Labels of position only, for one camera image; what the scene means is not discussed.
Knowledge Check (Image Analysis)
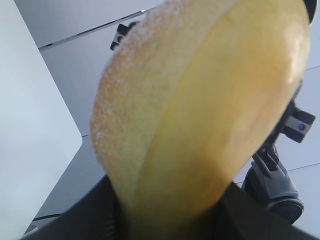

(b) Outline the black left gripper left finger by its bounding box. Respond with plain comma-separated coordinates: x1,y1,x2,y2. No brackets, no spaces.
23,176,129,240

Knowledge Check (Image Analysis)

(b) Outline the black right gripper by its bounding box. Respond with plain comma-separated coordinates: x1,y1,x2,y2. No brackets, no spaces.
110,0,316,173

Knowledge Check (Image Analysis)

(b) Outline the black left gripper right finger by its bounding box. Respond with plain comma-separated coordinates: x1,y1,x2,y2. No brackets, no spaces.
207,183,316,240

